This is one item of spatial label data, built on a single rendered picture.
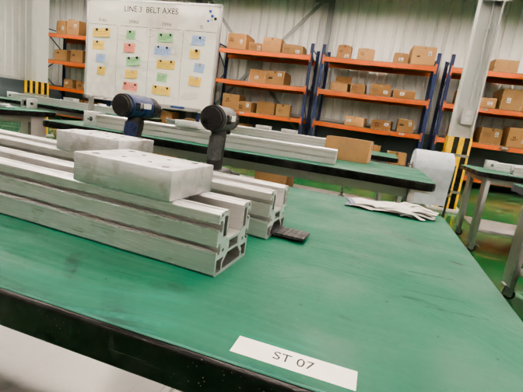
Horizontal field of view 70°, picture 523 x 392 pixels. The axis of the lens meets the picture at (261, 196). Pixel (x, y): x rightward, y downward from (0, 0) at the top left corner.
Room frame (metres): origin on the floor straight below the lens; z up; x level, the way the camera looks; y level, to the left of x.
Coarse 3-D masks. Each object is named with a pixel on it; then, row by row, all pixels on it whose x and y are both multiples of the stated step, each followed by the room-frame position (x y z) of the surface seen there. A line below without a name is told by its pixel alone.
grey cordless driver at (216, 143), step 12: (204, 108) 0.87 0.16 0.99; (216, 108) 0.86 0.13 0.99; (228, 108) 0.93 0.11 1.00; (204, 120) 0.86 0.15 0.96; (216, 120) 0.86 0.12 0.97; (228, 120) 0.89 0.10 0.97; (216, 132) 0.90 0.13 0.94; (228, 132) 0.93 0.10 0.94; (216, 144) 0.89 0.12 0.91; (216, 156) 0.89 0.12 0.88; (216, 168) 0.89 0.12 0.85; (228, 168) 0.95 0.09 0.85
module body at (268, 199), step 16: (0, 144) 0.85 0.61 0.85; (16, 144) 0.82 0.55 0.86; (32, 144) 0.81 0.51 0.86; (48, 144) 0.89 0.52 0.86; (224, 176) 0.73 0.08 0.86; (224, 192) 0.66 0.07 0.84; (240, 192) 0.64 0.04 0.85; (256, 192) 0.63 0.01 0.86; (272, 192) 0.62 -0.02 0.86; (256, 208) 0.63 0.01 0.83; (272, 208) 0.64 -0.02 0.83; (256, 224) 0.63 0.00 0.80; (272, 224) 0.65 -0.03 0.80
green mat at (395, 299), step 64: (320, 192) 1.17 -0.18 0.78; (0, 256) 0.42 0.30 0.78; (64, 256) 0.44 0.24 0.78; (128, 256) 0.47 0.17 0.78; (256, 256) 0.54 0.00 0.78; (320, 256) 0.58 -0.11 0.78; (384, 256) 0.62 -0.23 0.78; (448, 256) 0.67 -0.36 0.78; (128, 320) 0.32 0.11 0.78; (192, 320) 0.34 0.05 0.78; (256, 320) 0.35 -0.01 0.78; (320, 320) 0.37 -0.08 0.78; (384, 320) 0.39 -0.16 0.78; (448, 320) 0.41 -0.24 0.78; (512, 320) 0.44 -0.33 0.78; (320, 384) 0.27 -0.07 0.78; (384, 384) 0.28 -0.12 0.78; (448, 384) 0.29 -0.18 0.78; (512, 384) 0.30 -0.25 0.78
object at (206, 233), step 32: (0, 160) 0.57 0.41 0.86; (32, 160) 0.64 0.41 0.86; (64, 160) 0.65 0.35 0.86; (0, 192) 0.58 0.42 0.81; (32, 192) 0.55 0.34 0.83; (64, 192) 0.52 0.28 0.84; (96, 192) 0.50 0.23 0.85; (128, 192) 0.49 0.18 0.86; (64, 224) 0.52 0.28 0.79; (96, 224) 0.50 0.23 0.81; (128, 224) 0.50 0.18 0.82; (160, 224) 0.47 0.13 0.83; (192, 224) 0.45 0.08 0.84; (224, 224) 0.46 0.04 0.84; (160, 256) 0.47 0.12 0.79; (192, 256) 0.45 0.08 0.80; (224, 256) 0.47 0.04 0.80
